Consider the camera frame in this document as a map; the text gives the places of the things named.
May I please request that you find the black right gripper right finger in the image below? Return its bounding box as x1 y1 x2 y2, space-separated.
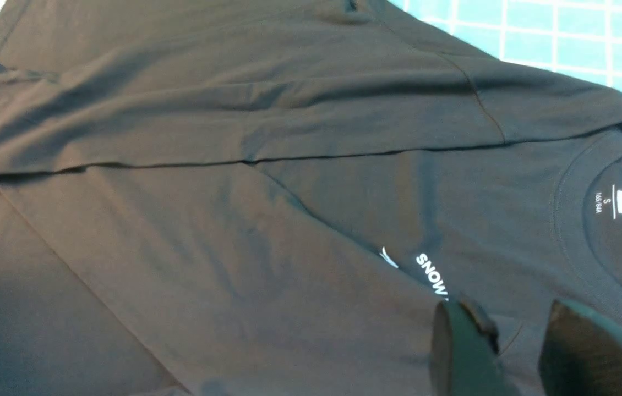
538 299 622 395

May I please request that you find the green checkered tablecloth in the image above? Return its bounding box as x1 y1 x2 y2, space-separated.
396 1 622 91

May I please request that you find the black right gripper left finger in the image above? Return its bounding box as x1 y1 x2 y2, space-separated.
430 296 520 395

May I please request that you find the dark gray long-sleeve shirt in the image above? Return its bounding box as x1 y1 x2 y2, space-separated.
0 1 622 395

